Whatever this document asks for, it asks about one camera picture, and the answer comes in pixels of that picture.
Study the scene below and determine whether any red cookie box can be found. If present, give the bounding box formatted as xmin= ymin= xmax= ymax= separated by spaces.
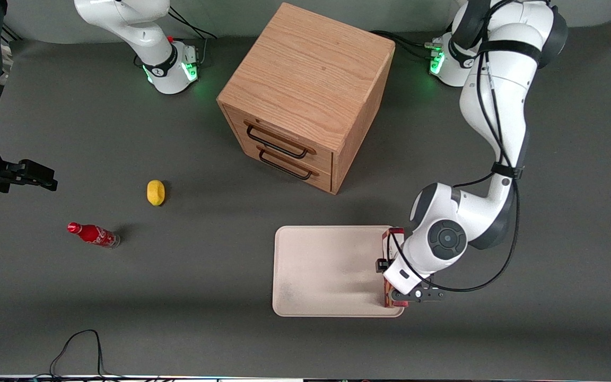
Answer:
xmin=381 ymin=227 xmax=408 ymax=309

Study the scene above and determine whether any beige plastic tray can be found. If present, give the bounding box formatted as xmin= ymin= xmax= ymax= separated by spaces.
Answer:
xmin=273 ymin=225 xmax=407 ymax=318

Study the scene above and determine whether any red cola bottle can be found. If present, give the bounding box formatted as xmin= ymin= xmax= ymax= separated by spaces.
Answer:
xmin=67 ymin=222 xmax=121 ymax=249

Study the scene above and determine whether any wooden drawer front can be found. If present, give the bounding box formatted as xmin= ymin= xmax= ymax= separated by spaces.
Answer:
xmin=223 ymin=105 xmax=335 ymax=171
xmin=231 ymin=129 xmax=334 ymax=194

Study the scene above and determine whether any yellow lemon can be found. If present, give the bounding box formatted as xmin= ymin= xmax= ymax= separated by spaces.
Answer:
xmin=146 ymin=179 xmax=166 ymax=206

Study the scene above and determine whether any wooden drawer cabinet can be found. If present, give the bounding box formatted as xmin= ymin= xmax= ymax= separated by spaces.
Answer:
xmin=216 ymin=3 xmax=396 ymax=195

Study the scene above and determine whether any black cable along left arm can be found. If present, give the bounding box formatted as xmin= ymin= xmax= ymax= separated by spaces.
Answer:
xmin=388 ymin=32 xmax=521 ymax=294

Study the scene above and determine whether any black metal drawer handle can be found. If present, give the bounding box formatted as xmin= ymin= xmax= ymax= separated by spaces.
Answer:
xmin=257 ymin=147 xmax=320 ymax=181
xmin=245 ymin=122 xmax=317 ymax=160

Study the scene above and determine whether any thin black looped cable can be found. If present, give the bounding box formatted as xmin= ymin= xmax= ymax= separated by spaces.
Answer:
xmin=32 ymin=329 xmax=126 ymax=380

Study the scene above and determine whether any black cable at right arm base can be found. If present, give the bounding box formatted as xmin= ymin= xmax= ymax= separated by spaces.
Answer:
xmin=168 ymin=5 xmax=217 ymax=67

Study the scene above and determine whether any black cable at arm base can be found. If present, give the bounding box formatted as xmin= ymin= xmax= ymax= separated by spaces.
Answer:
xmin=168 ymin=5 xmax=217 ymax=67
xmin=371 ymin=30 xmax=444 ymax=60

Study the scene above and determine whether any black cable at left arm base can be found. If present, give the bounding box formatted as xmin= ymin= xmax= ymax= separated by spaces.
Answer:
xmin=371 ymin=30 xmax=444 ymax=60

